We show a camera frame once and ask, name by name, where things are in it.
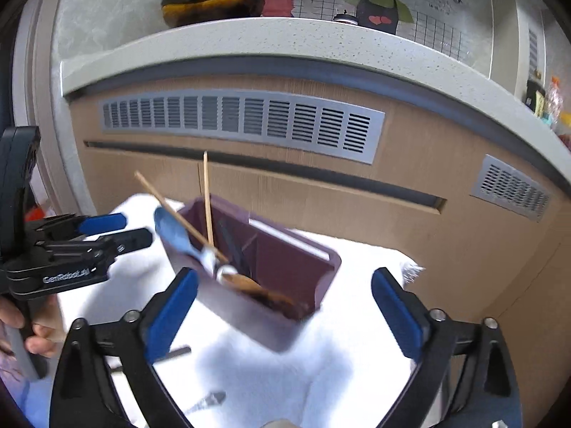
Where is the metal spoon dark handle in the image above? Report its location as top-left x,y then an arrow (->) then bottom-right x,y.
183,390 -> 227,415

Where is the blue-grey rice spoon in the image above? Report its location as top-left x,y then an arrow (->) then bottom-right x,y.
154,207 -> 210,264

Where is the short grey vent grille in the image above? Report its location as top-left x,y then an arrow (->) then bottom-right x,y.
470,154 -> 551,223

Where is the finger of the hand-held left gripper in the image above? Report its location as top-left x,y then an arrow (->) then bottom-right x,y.
75,213 -> 128,236
96,227 -> 153,258

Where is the person's left hand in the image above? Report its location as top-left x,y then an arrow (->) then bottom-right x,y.
0,296 -> 59,358

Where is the white wall vent panel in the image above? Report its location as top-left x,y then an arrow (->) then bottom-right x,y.
527,27 -> 540,70

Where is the black and yellow pan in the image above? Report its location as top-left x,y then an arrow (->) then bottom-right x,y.
161,0 -> 266,27

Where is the wooden spoon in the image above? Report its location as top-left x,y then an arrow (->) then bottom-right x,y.
222,272 -> 313,322

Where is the wooden chopstick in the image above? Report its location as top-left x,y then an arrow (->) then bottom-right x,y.
135,172 -> 229,263
203,152 -> 214,247

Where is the light stone countertop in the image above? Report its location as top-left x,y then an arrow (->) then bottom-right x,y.
60,17 -> 571,188

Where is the long grey vent grille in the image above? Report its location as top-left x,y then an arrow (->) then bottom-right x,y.
99,89 -> 386,165

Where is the wooden counter cabinet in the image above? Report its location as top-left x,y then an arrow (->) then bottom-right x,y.
62,76 -> 571,428

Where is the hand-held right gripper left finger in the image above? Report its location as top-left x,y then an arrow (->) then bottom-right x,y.
50,266 -> 200,428

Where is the jar with yellow lid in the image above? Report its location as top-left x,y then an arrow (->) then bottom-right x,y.
555,111 -> 571,143

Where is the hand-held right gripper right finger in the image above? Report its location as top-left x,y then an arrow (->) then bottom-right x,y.
371,266 -> 522,428

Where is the white towel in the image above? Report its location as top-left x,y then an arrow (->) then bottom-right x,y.
54,193 -> 426,428

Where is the clear bottle orange cap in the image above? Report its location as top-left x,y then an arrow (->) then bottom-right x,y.
545,76 -> 562,119

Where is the white shelf cabinet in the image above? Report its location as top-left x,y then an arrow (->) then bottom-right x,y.
11,0 -> 63,215

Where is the brown plastic utensil holder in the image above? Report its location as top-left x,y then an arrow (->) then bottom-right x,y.
157,195 -> 343,354

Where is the printed purple clothing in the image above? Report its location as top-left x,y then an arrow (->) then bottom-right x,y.
0,327 -> 52,428

